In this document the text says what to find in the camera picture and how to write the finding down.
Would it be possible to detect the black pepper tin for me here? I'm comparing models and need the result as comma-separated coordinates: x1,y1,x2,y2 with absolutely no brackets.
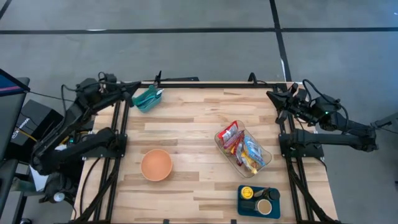
241,200,257,212

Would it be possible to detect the black cable loop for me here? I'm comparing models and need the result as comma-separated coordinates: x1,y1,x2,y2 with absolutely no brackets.
248,72,274,86

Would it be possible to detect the black bracket bar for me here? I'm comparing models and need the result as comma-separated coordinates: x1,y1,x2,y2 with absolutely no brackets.
153,70,200,83

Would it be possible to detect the white paper sheet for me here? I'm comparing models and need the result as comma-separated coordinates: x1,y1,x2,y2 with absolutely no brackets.
29,164,50,192

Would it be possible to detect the tan lid jar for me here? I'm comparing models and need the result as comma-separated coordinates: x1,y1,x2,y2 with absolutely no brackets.
256,198,274,216

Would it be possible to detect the yellow noodle packet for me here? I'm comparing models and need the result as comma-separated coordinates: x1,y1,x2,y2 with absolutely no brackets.
241,151,259,175

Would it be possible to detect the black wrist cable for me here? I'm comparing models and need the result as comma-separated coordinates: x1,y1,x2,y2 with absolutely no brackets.
303,79,349,125
60,71,108,108

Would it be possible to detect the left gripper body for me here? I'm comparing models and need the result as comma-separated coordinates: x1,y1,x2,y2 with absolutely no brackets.
111,82,135,108

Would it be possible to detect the black metal table frame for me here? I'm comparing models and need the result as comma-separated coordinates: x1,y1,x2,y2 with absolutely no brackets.
73,81,340,224

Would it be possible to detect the yellow lid seasoning jar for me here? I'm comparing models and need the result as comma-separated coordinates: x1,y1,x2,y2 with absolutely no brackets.
239,185,254,200

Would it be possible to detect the clear plastic container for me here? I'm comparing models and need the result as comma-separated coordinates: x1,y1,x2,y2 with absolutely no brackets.
214,119,273,179

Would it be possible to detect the black box white print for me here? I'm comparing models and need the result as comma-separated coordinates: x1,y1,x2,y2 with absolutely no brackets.
11,99,65,147

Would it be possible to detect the small teal plastic bin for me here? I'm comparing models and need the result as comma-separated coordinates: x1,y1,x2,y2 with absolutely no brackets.
132,84,164,113

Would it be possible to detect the teal rectangular tray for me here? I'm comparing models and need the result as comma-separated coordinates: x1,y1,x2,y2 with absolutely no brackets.
237,185,282,220

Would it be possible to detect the black computer monitor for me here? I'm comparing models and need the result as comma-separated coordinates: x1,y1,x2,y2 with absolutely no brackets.
0,68,31,161

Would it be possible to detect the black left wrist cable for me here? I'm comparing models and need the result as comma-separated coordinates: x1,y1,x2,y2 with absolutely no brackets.
60,71,108,108

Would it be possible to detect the red yellow ramen packet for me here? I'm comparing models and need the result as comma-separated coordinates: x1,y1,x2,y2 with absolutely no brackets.
216,120,239,142

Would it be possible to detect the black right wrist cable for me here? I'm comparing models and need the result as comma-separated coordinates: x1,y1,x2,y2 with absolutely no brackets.
303,79,349,125

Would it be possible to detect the silver blue food packet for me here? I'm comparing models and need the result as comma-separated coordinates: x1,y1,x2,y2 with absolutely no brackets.
243,135,267,167

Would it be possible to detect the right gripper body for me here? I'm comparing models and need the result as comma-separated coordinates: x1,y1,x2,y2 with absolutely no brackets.
276,82,299,124

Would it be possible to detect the grey floor stand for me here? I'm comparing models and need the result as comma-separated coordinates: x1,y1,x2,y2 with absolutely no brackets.
371,111,398,129

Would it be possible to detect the roast beef ramen packet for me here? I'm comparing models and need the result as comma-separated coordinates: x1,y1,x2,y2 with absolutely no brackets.
232,138,248,166

